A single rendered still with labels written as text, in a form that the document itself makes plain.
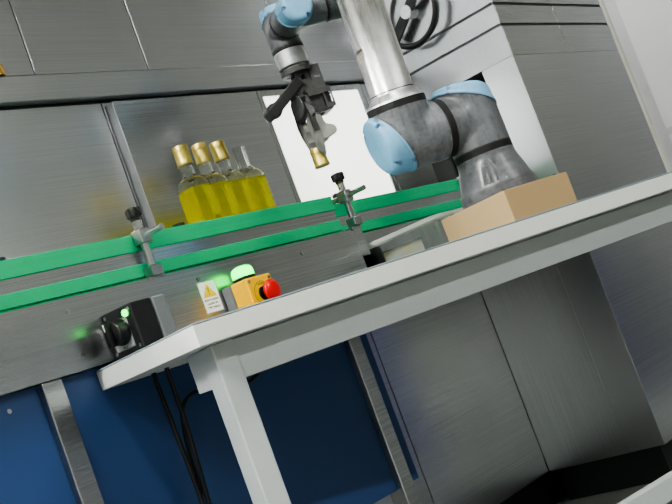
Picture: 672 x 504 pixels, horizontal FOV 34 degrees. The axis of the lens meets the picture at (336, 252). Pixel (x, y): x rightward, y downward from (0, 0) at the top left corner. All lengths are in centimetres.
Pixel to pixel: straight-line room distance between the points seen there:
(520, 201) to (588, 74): 151
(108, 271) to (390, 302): 50
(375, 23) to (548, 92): 122
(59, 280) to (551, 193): 91
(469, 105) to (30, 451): 101
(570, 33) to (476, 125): 145
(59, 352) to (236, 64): 122
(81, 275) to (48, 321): 13
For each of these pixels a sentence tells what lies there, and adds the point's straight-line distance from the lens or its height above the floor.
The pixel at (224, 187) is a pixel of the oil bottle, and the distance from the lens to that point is 239.
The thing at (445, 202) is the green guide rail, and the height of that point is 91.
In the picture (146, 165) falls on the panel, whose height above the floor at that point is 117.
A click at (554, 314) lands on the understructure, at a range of 320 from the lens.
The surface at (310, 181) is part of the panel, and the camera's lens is 283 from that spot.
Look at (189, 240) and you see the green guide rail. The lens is 212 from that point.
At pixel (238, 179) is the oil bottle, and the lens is 243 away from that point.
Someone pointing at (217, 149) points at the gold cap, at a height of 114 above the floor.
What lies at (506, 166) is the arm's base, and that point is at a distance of 211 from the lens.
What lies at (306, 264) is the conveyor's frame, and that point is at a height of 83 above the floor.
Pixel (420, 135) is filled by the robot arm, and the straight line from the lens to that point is 208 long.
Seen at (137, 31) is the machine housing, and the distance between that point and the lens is 268.
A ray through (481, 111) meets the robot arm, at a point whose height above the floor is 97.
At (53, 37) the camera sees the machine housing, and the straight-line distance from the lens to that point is 252.
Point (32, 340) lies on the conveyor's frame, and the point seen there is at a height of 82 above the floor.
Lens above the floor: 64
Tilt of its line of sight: 5 degrees up
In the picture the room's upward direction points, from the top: 20 degrees counter-clockwise
